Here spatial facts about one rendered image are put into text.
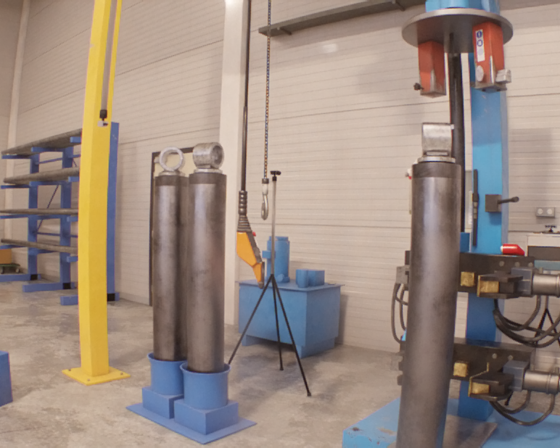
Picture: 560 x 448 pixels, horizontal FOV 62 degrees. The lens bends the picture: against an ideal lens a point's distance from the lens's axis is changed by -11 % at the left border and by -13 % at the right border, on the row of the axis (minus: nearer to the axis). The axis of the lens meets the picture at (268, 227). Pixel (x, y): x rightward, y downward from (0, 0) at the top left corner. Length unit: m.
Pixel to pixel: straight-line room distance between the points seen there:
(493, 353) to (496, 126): 1.21
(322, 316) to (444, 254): 2.78
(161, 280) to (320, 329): 2.08
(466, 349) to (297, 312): 2.20
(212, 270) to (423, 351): 1.25
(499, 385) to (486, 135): 1.34
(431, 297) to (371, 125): 3.17
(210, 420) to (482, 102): 2.34
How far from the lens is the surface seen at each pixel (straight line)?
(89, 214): 3.82
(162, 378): 3.19
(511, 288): 2.38
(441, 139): 2.16
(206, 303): 2.84
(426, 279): 2.11
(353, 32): 5.44
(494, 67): 2.46
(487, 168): 2.90
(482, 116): 2.95
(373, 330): 5.06
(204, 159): 2.86
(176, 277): 3.07
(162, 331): 3.13
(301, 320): 4.59
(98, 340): 3.96
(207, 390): 2.94
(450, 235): 2.11
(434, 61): 2.72
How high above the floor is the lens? 1.22
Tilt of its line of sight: 1 degrees down
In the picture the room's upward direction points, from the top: 1 degrees clockwise
